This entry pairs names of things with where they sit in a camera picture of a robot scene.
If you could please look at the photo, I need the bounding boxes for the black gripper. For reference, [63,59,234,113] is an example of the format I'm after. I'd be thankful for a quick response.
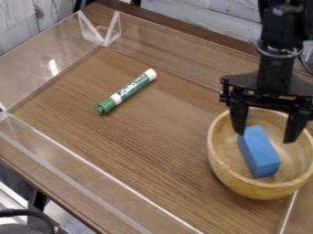
[221,43,313,144]

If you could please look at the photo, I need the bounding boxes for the blue foam block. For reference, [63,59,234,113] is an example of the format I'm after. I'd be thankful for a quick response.
[237,125,281,179]

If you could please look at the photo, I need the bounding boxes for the brown wooden bowl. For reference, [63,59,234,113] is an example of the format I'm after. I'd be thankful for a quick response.
[206,108,313,200]

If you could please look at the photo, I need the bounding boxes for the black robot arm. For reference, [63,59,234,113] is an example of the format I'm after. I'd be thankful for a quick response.
[221,0,313,144]

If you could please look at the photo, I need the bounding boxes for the green dry erase marker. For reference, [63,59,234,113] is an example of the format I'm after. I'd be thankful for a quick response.
[97,69,157,115]

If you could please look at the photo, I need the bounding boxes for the black metal table leg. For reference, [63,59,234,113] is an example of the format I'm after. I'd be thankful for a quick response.
[34,190,50,211]

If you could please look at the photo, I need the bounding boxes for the black cable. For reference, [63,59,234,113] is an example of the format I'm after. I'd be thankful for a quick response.
[299,54,313,76]

